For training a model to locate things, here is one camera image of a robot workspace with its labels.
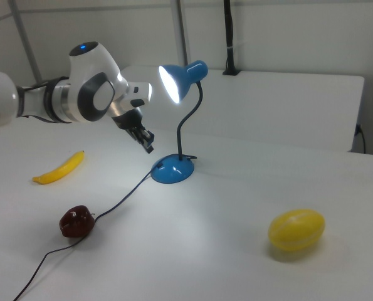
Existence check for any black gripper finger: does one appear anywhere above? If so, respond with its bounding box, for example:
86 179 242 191
126 127 155 155
137 125 156 144

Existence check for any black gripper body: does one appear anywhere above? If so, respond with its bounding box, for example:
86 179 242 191
112 107 145 132

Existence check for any blue desk lamp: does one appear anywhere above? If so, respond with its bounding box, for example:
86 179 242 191
150 59 209 185

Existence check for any yellow toy banana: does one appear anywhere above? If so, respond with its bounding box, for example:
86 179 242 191
31 150 87 186

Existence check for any dark red toy apple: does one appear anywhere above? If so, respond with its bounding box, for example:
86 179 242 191
59 204 97 239

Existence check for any yellow striped toy melon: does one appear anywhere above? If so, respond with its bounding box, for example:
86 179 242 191
268 208 326 253

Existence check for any black lamp power cable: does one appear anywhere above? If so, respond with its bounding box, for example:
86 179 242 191
11 170 153 301

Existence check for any grey metal frame post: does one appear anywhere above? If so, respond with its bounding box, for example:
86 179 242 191
176 0 191 67

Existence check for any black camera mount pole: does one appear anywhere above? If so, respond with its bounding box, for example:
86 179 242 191
221 0 241 77

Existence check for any black wall cable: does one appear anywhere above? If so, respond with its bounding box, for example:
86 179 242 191
355 123 367 154

